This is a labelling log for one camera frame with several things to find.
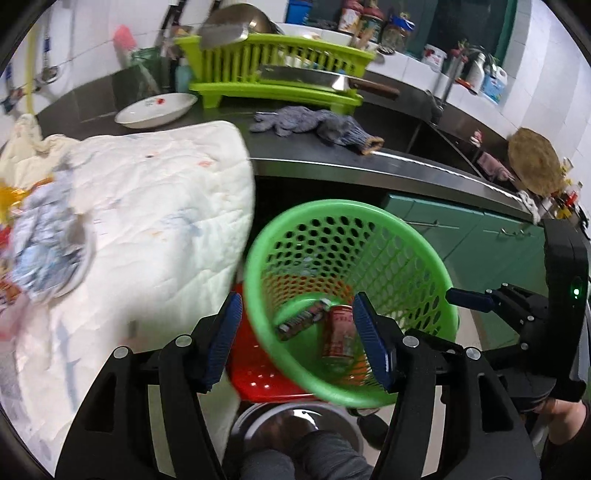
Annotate white rag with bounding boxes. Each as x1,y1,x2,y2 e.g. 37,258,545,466
517,189,541,224

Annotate glass jar with dark lid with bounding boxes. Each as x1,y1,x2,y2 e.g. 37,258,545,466
382,14,414,49

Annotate white bowls in rack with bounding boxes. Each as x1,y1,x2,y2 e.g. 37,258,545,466
277,23,356,47

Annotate dark slipper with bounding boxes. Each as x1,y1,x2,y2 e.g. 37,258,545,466
358,413,391,450

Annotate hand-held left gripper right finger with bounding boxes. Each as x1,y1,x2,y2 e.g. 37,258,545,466
352,293,543,480

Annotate yellow hose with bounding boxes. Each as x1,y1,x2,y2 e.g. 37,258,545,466
25,28,40,116

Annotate light grey knit glove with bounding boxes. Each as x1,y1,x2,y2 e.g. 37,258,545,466
250,106,326,138

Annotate round woven pot mat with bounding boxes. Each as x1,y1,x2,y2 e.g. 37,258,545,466
508,128,566,195

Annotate red lidded jar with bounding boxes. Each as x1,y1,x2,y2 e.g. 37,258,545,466
339,0,363,35

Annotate green plastic mesh basket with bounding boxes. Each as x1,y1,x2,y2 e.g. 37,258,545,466
243,199,460,409

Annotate pink cloth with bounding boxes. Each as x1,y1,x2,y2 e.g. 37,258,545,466
475,152,513,182

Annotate green kitchen cabinet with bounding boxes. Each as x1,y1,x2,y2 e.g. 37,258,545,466
381,194,548,352

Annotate light blue soap bottle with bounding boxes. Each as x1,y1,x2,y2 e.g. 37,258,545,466
174,58,195,93

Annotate steel faucet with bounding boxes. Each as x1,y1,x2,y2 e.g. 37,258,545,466
425,60,465,125

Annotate red plastic stool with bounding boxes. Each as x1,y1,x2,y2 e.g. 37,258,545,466
226,284,319,403

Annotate person's right hand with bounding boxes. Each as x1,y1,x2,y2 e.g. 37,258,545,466
539,401,591,457

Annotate white plastic bottle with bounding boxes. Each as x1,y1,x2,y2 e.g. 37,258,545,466
464,52,486,95

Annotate grey glove with tan cuff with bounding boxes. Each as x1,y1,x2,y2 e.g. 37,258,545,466
314,111,385,156

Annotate white quilted blanket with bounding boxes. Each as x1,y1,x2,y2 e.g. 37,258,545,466
0,121,256,467

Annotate blue and white detergent jug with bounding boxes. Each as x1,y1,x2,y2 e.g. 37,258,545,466
480,65,509,104

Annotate person's grey trouser leg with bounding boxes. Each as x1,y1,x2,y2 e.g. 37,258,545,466
239,430,375,480

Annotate red drink can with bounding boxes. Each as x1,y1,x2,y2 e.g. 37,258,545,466
322,305,356,366

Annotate pink brush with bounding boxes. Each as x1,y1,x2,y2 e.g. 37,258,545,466
113,25,139,65

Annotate cleaver with wooden handle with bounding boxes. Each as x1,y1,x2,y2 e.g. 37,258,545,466
255,65,400,100

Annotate steel spatula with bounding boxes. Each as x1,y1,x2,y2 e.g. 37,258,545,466
198,22,250,51

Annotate green plastic bag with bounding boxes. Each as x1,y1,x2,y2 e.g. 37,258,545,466
130,48,162,93

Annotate steel basin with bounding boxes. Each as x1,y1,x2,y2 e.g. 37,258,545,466
229,401,365,462

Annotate cream cloth bag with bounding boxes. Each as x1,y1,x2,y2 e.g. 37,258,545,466
0,114,79,185

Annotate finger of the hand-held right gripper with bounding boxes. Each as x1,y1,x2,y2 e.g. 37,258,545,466
481,322,556,398
446,283,551,334

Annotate white cup with red print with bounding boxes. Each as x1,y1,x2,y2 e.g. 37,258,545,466
422,44,448,70

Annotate glass jar with label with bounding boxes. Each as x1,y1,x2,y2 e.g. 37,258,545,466
360,7,385,44

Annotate steel sink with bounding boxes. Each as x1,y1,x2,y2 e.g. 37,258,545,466
406,90,522,192

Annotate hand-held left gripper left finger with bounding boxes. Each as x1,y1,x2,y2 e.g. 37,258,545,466
54,293,244,480

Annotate white plate with red print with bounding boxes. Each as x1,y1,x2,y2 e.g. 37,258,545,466
115,93,198,129

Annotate dark snack wrapper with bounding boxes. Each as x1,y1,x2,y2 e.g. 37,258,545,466
276,299,332,341

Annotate green plastic dish rack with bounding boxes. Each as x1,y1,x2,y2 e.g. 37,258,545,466
174,33,377,109

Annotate blue plastic container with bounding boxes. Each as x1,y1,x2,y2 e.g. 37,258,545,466
285,0,317,26

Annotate steel water pipe valve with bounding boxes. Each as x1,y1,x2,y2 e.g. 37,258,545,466
38,21,63,85

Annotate steel wok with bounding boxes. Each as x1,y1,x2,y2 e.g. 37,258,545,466
203,4,280,38

